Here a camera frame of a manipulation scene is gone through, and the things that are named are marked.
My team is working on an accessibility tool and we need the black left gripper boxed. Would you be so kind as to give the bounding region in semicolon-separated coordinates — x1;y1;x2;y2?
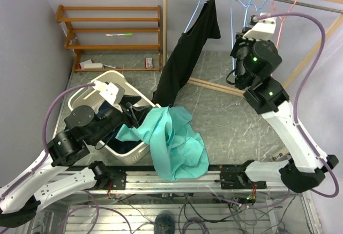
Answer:
88;93;153;144

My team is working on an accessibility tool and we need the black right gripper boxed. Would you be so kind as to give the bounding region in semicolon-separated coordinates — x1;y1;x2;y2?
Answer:
230;27;267;85

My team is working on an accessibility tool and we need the blue hanger of teal shirt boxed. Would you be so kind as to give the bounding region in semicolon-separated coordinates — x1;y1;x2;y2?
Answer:
229;0;266;70

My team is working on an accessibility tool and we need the black t shirt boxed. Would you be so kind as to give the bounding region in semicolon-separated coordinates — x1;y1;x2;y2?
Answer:
152;0;221;107

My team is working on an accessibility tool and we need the blue hanger of black shirt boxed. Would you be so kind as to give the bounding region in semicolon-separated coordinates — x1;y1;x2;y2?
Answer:
184;0;206;33

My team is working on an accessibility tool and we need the teal t shirt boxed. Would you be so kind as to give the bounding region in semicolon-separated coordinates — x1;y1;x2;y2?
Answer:
116;106;209;181

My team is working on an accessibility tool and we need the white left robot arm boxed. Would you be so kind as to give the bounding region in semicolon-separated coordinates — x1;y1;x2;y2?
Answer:
1;95;155;228

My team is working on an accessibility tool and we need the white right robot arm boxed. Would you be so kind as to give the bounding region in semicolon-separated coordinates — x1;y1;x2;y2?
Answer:
221;27;339;193

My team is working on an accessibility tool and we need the cream plastic laundry basket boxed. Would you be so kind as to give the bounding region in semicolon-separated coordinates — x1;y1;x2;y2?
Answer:
68;70;159;165

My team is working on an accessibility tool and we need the navy blue garment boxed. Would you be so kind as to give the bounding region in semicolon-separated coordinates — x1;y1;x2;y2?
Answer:
99;102;145;154

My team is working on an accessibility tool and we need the pink white pen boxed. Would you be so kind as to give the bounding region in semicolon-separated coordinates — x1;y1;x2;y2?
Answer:
103;64;123;70

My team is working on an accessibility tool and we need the red white small box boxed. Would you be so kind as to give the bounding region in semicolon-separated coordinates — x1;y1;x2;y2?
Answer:
145;57;153;69

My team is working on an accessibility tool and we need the green white pen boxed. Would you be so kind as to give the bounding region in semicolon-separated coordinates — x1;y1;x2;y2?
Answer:
105;33;133;36

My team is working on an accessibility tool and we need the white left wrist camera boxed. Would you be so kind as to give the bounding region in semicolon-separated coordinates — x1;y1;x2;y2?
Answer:
93;81;125;111

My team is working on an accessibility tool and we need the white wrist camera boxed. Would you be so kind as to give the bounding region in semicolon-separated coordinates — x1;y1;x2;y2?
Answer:
93;81;125;111
243;13;276;41

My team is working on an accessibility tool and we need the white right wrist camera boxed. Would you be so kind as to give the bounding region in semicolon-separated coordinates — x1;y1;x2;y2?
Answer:
243;13;276;41

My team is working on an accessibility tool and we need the pink wire hanger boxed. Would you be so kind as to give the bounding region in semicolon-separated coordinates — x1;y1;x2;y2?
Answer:
271;0;298;48

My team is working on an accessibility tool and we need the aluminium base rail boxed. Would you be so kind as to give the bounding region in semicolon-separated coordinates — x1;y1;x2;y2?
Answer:
29;165;309;194

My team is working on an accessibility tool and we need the wooden clothes rack frame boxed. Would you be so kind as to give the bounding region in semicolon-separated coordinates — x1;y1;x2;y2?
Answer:
162;0;342;97

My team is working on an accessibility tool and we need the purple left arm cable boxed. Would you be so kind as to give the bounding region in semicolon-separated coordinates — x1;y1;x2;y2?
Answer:
0;83;97;200

